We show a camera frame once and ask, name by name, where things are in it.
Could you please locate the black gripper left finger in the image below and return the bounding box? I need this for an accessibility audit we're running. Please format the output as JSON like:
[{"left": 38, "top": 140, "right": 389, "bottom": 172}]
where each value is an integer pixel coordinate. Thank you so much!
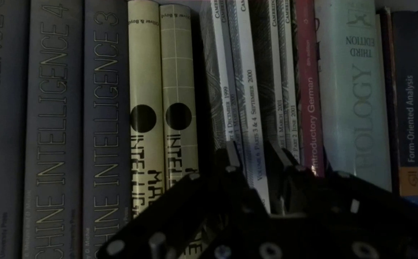
[{"left": 98, "top": 142, "right": 267, "bottom": 259}]

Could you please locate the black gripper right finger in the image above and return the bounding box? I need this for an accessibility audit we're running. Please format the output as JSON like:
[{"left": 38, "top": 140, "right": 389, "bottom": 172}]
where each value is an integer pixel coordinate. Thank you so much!
[{"left": 265, "top": 143, "right": 418, "bottom": 242}]

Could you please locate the thin white-spined journal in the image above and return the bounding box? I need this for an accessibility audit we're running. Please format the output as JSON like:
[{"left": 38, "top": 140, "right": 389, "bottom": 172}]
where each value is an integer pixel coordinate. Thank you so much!
[{"left": 224, "top": 0, "right": 273, "bottom": 215}]

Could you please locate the light green thick book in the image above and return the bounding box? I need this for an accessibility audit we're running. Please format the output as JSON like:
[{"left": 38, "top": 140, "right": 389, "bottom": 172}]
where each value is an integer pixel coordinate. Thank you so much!
[{"left": 313, "top": 0, "right": 395, "bottom": 193}]

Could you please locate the thin dark brown book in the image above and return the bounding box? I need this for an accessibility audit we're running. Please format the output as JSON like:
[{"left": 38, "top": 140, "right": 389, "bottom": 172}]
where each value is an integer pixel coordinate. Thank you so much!
[{"left": 378, "top": 6, "right": 402, "bottom": 196}]

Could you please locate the dark red book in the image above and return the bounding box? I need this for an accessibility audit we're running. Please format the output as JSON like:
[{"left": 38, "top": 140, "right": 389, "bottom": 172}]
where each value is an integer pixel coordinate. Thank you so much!
[{"left": 290, "top": 0, "right": 328, "bottom": 179}]

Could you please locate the blue book orange label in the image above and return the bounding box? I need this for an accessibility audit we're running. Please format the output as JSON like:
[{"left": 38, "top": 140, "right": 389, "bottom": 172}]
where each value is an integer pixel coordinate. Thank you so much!
[{"left": 391, "top": 11, "right": 418, "bottom": 199}]

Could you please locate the cream book grid pattern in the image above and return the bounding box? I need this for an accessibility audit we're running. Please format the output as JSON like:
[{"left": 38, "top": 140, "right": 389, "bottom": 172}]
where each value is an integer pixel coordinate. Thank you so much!
[{"left": 158, "top": 4, "right": 201, "bottom": 192}]

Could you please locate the cream book black dot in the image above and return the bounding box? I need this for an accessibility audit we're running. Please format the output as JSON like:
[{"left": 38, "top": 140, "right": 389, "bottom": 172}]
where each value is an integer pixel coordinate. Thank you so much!
[{"left": 127, "top": 0, "right": 168, "bottom": 218}]

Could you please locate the grey Machine Intelligence 3 volume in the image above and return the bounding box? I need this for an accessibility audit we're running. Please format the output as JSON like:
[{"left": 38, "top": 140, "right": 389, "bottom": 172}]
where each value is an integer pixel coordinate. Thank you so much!
[{"left": 81, "top": 0, "right": 134, "bottom": 251}]

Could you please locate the grey Machine Intelligence 4 volume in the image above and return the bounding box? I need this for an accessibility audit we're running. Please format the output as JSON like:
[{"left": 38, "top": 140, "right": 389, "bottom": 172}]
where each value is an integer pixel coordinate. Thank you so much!
[{"left": 22, "top": 0, "right": 85, "bottom": 259}]

